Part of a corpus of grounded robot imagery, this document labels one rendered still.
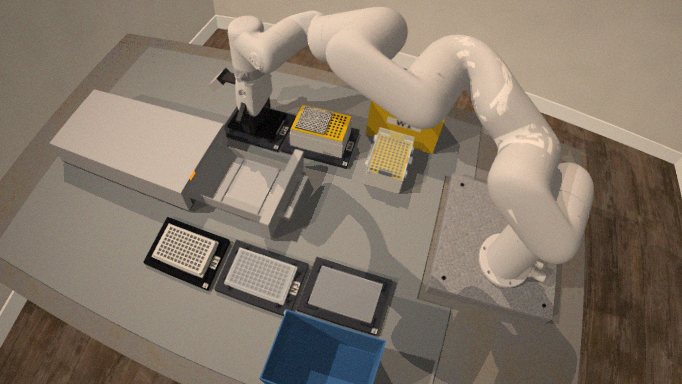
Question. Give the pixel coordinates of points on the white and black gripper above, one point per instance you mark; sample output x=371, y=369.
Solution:
x=254, y=96

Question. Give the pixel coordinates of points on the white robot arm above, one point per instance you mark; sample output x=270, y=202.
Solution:
x=520, y=178

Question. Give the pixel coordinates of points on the blue open-top bin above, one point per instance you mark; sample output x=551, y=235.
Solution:
x=309, y=351

